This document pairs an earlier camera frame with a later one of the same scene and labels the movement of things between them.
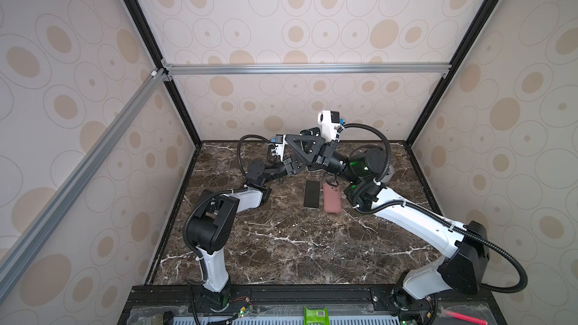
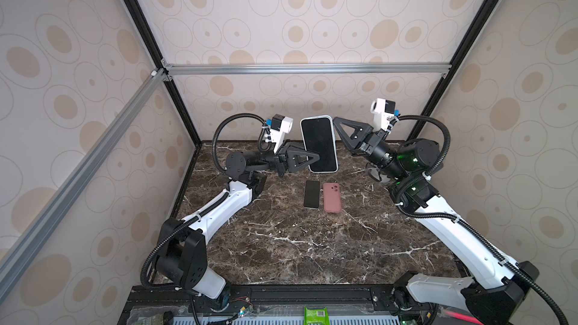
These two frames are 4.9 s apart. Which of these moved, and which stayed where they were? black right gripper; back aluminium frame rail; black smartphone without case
Moved: black right gripper
Stayed: black smartphone without case; back aluminium frame rail
